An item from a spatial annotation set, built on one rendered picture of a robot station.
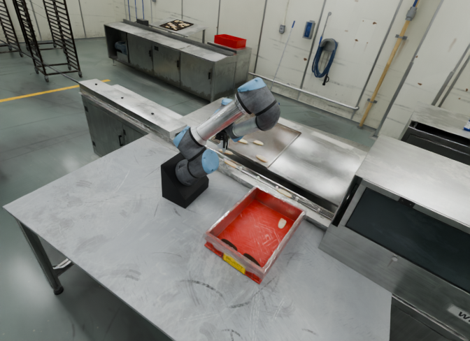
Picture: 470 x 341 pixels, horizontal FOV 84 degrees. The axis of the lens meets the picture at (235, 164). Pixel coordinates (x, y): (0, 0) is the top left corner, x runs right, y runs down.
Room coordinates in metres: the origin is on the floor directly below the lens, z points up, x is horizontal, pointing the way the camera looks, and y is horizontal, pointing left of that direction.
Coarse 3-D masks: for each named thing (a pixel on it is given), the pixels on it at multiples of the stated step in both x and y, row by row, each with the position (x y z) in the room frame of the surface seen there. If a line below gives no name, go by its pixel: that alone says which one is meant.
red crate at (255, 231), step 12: (252, 204) 1.13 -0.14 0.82; (240, 216) 1.02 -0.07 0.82; (252, 216) 1.03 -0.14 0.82; (264, 216) 1.04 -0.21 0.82; (276, 216) 1.06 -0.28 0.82; (228, 228) 0.91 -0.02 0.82; (240, 228) 0.93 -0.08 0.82; (252, 228) 0.94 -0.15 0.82; (264, 228) 0.95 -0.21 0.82; (276, 228) 0.97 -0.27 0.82; (288, 228) 0.98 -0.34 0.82; (240, 240) 0.85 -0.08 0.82; (252, 240) 0.86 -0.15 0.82; (264, 240) 0.87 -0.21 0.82; (276, 240) 0.89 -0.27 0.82; (216, 252) 0.75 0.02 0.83; (240, 252) 0.78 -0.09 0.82; (252, 252) 0.79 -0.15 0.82; (264, 252) 0.80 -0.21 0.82; (264, 264) 0.74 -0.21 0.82; (252, 276) 0.66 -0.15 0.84
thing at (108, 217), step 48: (144, 144) 1.58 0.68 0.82; (48, 192) 0.98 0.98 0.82; (96, 192) 1.03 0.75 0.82; (144, 192) 1.09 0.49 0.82; (240, 192) 1.22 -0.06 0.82; (48, 240) 0.69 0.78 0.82; (96, 240) 0.73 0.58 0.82; (144, 240) 0.77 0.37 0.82; (192, 240) 0.81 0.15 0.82; (144, 288) 0.54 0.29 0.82; (192, 288) 0.57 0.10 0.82; (240, 288) 0.61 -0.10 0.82; (288, 288) 0.64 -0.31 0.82; (336, 288) 0.67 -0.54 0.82; (192, 336) 0.40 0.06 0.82; (240, 336) 0.42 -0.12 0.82; (288, 336) 0.45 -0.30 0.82; (336, 336) 0.47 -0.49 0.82; (384, 336) 0.50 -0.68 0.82
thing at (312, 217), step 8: (104, 104) 2.09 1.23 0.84; (120, 112) 1.97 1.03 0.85; (136, 120) 1.85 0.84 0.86; (144, 128) 1.81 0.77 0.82; (160, 136) 1.70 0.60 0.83; (224, 168) 1.38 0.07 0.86; (232, 168) 1.39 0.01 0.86; (232, 176) 1.34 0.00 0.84; (240, 176) 1.32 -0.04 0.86; (248, 176) 1.34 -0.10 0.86; (248, 184) 1.27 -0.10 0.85; (272, 192) 1.21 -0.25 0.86; (288, 200) 1.17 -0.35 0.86; (304, 208) 1.12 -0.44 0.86; (312, 216) 1.06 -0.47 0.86; (320, 216) 1.07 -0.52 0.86; (320, 224) 1.02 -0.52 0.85; (328, 224) 1.02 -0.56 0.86
